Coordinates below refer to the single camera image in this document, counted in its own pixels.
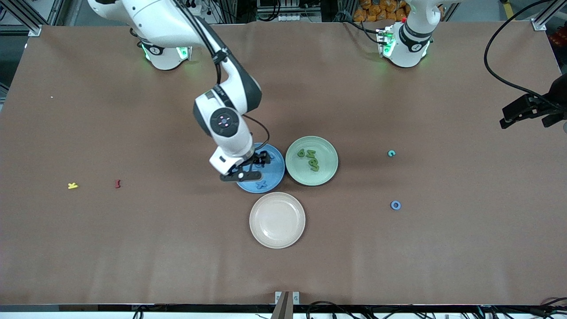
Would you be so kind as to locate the white power strip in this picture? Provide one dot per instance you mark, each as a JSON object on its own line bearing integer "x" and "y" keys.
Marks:
{"x": 195, "y": 6}
{"x": 290, "y": 17}

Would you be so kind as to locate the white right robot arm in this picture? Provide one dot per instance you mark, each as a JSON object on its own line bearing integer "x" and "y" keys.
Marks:
{"x": 226, "y": 122}

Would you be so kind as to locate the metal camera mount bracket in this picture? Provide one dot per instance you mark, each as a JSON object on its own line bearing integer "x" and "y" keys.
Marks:
{"x": 283, "y": 305}

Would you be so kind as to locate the aluminium frame post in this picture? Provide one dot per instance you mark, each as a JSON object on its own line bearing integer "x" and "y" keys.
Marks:
{"x": 541, "y": 22}
{"x": 26, "y": 17}

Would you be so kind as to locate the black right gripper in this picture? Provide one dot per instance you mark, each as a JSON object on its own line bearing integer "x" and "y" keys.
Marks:
{"x": 257, "y": 158}

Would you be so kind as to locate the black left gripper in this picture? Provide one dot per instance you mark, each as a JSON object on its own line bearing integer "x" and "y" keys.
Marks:
{"x": 558, "y": 95}

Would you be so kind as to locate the pile of orange objects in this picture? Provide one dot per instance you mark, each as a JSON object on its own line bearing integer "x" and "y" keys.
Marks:
{"x": 376, "y": 11}

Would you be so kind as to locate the blue foam letter X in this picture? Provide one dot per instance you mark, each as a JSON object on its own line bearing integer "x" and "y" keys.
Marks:
{"x": 261, "y": 184}

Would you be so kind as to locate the beige plate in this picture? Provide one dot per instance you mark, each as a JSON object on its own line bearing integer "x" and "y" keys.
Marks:
{"x": 277, "y": 220}

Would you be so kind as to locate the blue plate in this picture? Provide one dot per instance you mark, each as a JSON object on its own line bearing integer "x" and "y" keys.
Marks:
{"x": 275, "y": 177}

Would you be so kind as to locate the blue foam letter O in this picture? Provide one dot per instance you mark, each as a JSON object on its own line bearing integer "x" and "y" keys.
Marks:
{"x": 392, "y": 205}

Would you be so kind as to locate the mint green plate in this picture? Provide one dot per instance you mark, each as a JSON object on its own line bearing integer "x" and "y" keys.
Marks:
{"x": 328, "y": 173}

